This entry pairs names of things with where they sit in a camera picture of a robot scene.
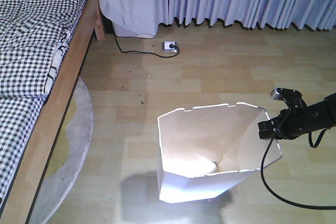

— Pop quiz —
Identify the white plastic trash bin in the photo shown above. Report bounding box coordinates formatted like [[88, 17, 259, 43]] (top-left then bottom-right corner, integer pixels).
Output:
[[157, 102, 282, 204]]

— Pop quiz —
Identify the wooden bed frame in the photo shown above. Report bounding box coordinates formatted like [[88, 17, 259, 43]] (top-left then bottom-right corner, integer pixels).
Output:
[[1, 0, 106, 223]]

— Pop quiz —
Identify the black white checkered bedding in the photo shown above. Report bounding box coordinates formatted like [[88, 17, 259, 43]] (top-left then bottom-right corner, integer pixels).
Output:
[[1, 0, 87, 199]]

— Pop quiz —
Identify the grey round rug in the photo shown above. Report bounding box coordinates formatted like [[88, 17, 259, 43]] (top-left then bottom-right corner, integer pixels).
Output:
[[29, 78, 93, 223]]

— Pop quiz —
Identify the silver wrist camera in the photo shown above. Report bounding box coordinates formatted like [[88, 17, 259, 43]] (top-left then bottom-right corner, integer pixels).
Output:
[[270, 87, 302, 100]]

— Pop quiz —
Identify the floor power socket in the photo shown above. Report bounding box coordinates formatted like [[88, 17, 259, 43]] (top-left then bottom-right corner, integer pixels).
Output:
[[162, 41, 177, 52]]

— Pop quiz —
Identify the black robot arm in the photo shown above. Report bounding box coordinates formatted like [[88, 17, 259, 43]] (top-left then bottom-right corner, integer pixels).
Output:
[[258, 89, 335, 140]]

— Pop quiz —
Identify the black power cord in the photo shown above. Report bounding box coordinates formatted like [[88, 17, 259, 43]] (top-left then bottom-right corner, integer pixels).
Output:
[[113, 31, 181, 59]]

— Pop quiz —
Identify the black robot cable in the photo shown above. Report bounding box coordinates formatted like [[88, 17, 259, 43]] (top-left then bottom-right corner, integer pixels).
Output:
[[260, 126, 336, 210]]

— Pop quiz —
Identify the white sheer curtain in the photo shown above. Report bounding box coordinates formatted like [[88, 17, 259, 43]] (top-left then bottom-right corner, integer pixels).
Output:
[[99, 0, 158, 38]]

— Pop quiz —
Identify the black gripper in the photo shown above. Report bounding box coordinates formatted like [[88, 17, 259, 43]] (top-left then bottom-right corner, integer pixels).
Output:
[[258, 109, 315, 140]]

